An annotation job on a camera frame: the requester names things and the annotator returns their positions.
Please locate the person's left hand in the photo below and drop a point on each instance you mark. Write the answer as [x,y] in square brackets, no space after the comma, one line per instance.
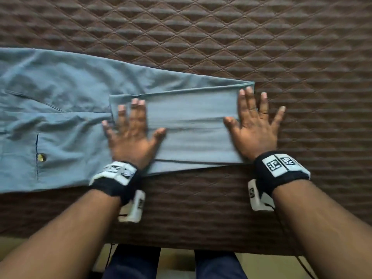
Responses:
[132,145]

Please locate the person's right hand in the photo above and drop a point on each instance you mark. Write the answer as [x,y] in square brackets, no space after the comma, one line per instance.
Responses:
[255,136]

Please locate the person's right thumb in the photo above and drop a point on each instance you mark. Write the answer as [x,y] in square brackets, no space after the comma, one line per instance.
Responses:
[231,124]

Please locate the person's left thumb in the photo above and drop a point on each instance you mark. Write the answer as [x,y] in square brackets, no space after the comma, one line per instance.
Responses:
[157,136]

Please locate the person's left little finger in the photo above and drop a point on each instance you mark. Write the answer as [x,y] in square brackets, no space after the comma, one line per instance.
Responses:
[108,129]

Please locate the person's left middle finger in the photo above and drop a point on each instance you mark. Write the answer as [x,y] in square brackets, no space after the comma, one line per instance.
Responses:
[134,111]

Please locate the person's right middle finger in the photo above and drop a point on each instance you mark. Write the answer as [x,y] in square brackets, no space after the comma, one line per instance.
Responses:
[251,101]

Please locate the person's right little finger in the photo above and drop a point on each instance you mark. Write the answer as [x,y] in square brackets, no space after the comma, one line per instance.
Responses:
[277,119]

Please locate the grey-blue trousers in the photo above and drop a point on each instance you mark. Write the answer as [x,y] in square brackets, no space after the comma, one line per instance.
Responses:
[58,113]

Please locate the person's left forearm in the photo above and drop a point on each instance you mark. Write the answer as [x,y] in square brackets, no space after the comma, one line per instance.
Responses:
[58,241]

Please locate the person's right forearm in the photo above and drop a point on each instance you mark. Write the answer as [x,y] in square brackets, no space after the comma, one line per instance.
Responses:
[325,229]

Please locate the brown quilted cover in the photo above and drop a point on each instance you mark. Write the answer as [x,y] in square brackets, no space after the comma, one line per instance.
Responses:
[261,49]

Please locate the black wristband with white markers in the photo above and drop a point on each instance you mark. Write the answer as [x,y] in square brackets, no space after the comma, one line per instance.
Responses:
[113,183]
[280,174]

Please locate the brass trouser button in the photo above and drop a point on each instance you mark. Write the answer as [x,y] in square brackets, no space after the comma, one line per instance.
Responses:
[41,157]

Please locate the person's left leg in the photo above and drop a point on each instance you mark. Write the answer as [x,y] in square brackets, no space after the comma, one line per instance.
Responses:
[132,264]

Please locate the person's leg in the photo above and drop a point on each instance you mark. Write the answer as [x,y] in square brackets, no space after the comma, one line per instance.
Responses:
[218,265]
[132,264]

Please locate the person's right leg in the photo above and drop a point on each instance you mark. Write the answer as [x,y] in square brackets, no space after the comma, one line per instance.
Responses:
[218,265]

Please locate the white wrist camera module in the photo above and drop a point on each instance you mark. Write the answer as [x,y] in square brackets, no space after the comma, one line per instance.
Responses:
[136,207]
[255,197]

